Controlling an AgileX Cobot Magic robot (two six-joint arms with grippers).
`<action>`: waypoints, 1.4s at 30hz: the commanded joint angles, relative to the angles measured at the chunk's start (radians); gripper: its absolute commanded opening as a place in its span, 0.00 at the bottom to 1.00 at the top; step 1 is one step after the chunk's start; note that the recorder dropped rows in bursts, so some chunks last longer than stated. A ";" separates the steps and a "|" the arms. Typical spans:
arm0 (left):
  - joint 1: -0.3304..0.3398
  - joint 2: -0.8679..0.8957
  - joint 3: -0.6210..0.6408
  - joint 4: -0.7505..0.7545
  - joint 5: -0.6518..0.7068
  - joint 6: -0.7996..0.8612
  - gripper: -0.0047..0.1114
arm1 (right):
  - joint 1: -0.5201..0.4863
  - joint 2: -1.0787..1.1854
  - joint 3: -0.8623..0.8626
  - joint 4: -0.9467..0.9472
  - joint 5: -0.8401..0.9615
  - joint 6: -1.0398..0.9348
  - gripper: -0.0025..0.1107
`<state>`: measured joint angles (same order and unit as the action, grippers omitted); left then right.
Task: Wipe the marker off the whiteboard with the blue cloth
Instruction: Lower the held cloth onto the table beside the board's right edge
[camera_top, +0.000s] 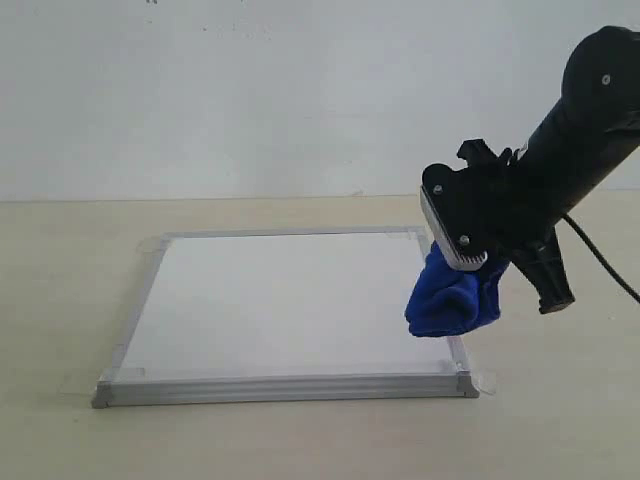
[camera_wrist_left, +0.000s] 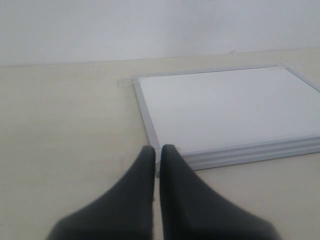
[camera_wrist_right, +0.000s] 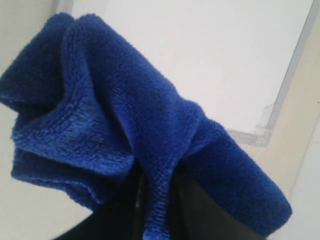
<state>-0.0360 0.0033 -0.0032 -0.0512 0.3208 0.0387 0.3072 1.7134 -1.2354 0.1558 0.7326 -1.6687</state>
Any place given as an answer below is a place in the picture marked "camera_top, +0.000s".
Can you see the clear tape front left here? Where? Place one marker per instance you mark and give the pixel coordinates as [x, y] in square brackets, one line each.
[88, 382]

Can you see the black towel right gripper finger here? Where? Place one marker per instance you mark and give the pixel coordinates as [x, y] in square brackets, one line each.
[551, 282]

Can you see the clear tape back right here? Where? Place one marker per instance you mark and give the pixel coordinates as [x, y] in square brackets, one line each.
[417, 233]

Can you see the aluminium framed whiteboard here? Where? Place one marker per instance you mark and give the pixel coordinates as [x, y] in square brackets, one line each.
[259, 316]

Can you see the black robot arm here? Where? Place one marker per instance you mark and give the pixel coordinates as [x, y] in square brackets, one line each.
[591, 130]

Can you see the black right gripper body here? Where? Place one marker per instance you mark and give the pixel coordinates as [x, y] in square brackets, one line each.
[515, 225]

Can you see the clear tape front right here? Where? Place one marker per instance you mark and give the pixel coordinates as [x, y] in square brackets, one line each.
[469, 381]

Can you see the blue microfiber cloth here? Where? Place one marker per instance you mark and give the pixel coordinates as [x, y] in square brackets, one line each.
[447, 302]

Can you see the clear tape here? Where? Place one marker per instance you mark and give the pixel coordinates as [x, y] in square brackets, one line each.
[88, 382]
[417, 233]
[469, 381]

